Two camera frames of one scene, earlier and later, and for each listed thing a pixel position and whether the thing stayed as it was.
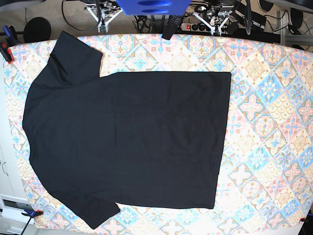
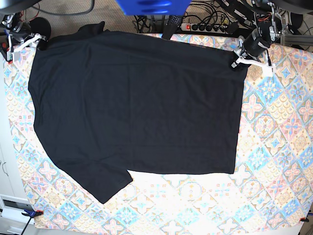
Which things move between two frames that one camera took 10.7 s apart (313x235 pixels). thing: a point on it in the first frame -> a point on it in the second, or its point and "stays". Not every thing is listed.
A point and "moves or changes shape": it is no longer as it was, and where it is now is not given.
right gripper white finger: [216, 29] -> [255, 43]
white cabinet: [13, 201] stays
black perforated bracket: [174, 22] stays
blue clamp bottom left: [32, 214] stays
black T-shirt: [148, 139] moves or changes shape
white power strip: [199, 27] stays
